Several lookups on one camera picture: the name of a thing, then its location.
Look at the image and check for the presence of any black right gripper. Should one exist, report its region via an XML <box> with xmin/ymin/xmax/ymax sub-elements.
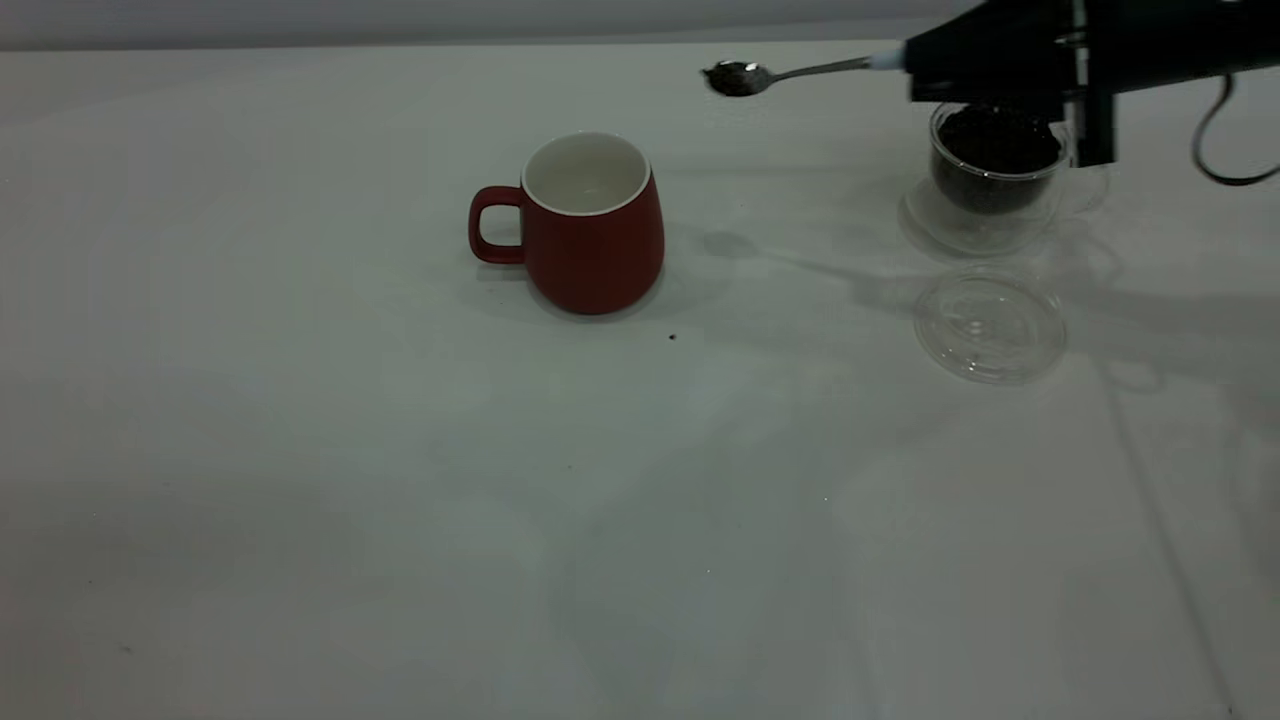
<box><xmin>904</xmin><ymin>0</ymin><xmax>1280</xmax><ymax>107</ymax></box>

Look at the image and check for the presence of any spoon with light blue handle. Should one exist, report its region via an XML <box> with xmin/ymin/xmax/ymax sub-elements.
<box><xmin>702</xmin><ymin>55</ymin><xmax>909</xmax><ymax>99</ymax></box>

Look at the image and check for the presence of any red ceramic mug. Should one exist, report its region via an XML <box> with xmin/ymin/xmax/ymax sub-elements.
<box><xmin>468</xmin><ymin>131</ymin><xmax>666</xmax><ymax>317</ymax></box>

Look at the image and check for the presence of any pile of coffee beans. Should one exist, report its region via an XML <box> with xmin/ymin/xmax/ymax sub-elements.
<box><xmin>936</xmin><ymin>103</ymin><xmax>1063</xmax><ymax>215</ymax></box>

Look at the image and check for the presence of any clear glass cup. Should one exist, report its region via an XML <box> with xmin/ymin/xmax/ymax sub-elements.
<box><xmin>928</xmin><ymin>100</ymin><xmax>1111</xmax><ymax>217</ymax></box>

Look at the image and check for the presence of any clear glass saucer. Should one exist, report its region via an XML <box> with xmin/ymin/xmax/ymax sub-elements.
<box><xmin>913</xmin><ymin>270</ymin><xmax>1069</xmax><ymax>386</ymax></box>
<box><xmin>898</xmin><ymin>178</ymin><xmax>1053</xmax><ymax>257</ymax></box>

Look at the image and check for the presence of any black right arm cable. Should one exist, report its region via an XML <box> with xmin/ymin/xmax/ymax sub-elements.
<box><xmin>1190</xmin><ymin>72</ymin><xmax>1280</xmax><ymax>187</ymax></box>

